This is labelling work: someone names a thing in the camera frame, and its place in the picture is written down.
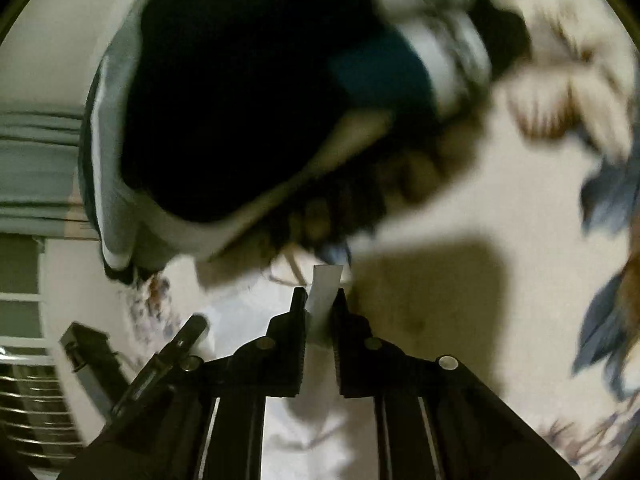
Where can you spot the metal slatted rack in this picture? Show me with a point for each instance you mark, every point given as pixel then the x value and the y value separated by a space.
pixel 35 405

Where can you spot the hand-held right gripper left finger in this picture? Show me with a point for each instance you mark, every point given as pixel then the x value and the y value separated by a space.
pixel 286 360

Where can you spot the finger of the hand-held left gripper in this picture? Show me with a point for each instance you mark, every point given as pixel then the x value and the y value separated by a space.
pixel 187 335
pixel 92 355

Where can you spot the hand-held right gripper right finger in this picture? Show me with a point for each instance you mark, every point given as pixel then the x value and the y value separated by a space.
pixel 352 360

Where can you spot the grey curtain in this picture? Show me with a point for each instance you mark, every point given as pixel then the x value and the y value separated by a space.
pixel 35 170

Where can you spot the floral printed bedsheet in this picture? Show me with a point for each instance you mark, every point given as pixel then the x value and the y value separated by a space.
pixel 500 270

